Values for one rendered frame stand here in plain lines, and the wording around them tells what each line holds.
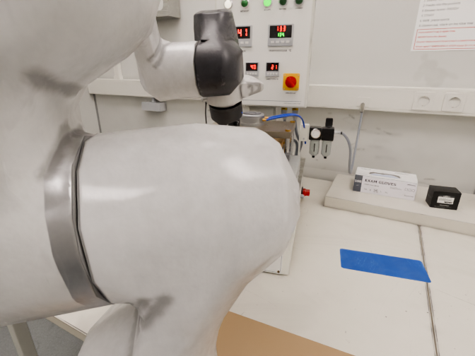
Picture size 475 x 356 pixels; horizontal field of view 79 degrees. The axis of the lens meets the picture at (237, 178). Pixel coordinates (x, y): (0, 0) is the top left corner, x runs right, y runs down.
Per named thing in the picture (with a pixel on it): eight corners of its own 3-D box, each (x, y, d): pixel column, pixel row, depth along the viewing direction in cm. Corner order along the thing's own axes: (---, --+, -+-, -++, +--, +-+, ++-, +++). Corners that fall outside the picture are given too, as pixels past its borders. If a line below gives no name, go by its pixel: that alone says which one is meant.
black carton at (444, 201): (425, 200, 114) (429, 184, 112) (451, 203, 112) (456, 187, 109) (429, 207, 109) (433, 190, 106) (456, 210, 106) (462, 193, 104)
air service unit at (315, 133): (298, 155, 111) (301, 115, 105) (338, 157, 107) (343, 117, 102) (297, 158, 106) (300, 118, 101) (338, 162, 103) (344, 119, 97)
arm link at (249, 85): (195, 85, 60) (199, 109, 64) (254, 87, 57) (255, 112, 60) (214, 63, 69) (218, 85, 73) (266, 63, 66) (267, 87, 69)
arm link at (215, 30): (185, 109, 53) (241, 107, 51) (167, 30, 44) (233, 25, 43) (205, 71, 66) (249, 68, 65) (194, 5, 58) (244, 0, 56)
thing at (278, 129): (227, 138, 116) (226, 105, 111) (306, 143, 108) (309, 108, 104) (204, 155, 94) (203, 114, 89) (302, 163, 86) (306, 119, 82)
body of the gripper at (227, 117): (215, 92, 70) (220, 126, 76) (203, 109, 64) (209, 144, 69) (245, 93, 68) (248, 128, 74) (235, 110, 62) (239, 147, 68)
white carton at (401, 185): (355, 181, 133) (357, 166, 131) (412, 190, 124) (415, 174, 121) (352, 191, 123) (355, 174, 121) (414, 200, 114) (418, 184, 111)
